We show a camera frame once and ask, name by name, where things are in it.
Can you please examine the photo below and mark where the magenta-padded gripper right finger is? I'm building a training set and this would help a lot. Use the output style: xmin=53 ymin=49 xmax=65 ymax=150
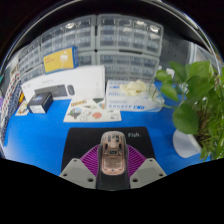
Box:
xmin=124 ymin=143 xmax=167 ymax=190

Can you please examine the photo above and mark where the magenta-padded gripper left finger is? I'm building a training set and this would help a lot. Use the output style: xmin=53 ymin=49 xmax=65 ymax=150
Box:
xmin=59 ymin=143 xmax=102 ymax=190

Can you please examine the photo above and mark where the transparent pink computer mouse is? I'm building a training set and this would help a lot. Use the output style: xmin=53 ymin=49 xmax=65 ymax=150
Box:
xmin=100 ymin=130 xmax=128 ymax=177

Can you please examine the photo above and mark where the black mouse pad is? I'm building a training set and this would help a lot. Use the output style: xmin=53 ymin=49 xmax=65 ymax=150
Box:
xmin=60 ymin=126 xmax=157 ymax=191

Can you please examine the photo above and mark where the animal sticker sheet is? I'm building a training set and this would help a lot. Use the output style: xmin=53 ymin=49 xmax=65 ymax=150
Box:
xmin=63 ymin=97 xmax=123 ymax=124

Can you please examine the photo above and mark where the green potted plant white pot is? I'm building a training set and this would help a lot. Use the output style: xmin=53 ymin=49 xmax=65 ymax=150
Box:
xmin=154 ymin=60 xmax=224 ymax=162

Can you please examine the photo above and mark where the white blue glove box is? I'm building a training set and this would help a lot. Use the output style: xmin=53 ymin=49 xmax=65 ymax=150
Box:
xmin=105 ymin=79 xmax=165 ymax=113

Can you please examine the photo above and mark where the small black box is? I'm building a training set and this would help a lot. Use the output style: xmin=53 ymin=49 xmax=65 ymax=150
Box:
xmin=27 ymin=92 xmax=54 ymax=115

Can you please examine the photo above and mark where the long white keyboard box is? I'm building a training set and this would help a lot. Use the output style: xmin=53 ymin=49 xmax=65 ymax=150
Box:
xmin=20 ymin=65 xmax=106 ymax=103

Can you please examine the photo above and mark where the red blue checkered cloth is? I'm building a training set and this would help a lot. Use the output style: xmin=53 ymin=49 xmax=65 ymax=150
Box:
xmin=0 ymin=71 xmax=21 ymax=141

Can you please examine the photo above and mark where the yellow and blue box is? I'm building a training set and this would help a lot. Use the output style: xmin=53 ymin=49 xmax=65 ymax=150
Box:
xmin=43 ymin=45 xmax=80 ymax=75

